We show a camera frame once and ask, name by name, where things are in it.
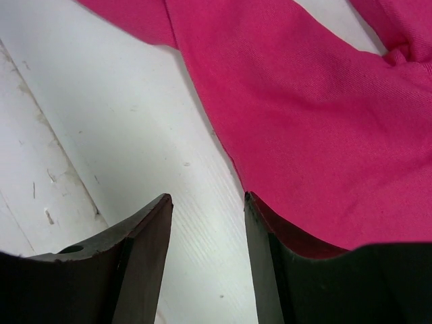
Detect pink trousers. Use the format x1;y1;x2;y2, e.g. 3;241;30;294
84;1;431;249

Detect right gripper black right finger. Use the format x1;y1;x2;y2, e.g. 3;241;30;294
244;192;431;323

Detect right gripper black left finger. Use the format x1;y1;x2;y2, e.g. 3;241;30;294
1;194;173;323

